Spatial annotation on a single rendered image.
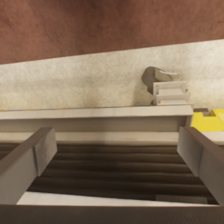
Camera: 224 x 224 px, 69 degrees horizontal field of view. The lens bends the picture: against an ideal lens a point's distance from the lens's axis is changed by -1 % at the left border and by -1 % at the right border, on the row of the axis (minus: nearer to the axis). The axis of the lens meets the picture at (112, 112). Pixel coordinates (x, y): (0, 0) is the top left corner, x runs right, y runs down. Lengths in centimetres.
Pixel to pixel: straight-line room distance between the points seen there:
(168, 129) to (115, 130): 22
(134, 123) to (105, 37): 46
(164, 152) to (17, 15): 94
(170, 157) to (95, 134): 31
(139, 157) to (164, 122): 16
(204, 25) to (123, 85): 49
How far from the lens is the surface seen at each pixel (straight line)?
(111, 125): 67
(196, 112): 108
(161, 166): 61
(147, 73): 83
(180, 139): 17
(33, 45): 105
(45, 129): 17
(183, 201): 24
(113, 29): 88
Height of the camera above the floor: 86
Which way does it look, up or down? 50 degrees down
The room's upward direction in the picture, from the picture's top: 168 degrees counter-clockwise
